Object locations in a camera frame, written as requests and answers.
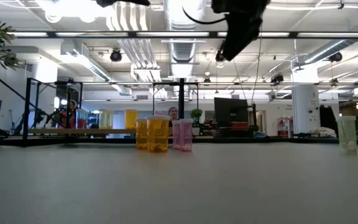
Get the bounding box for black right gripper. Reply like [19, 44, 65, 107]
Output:
[211, 0, 272, 62]

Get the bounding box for pale yellow pill bottle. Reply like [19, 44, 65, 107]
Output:
[99, 108, 108, 130]
[336, 115, 358, 156]
[106, 109, 114, 130]

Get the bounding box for black ceiling spotlight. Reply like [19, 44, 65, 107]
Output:
[215, 48, 227, 62]
[109, 49, 123, 63]
[328, 51, 343, 63]
[270, 73, 285, 84]

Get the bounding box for black overhead light bar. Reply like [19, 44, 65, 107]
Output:
[6, 30, 358, 40]

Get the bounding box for black desk monitor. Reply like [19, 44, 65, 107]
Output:
[213, 96, 250, 129]

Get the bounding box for small plant in white pot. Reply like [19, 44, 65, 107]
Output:
[190, 108, 203, 137]

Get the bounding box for white round column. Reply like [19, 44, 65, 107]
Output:
[291, 58, 320, 135]

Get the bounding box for white bag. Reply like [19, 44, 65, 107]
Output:
[310, 126, 337, 138]

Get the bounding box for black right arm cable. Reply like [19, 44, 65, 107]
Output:
[181, 5, 229, 26]

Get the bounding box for silver ventilation duct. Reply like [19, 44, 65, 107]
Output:
[163, 0, 207, 80]
[303, 14, 358, 65]

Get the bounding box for black aluminium table frame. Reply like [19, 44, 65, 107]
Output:
[0, 67, 358, 147]

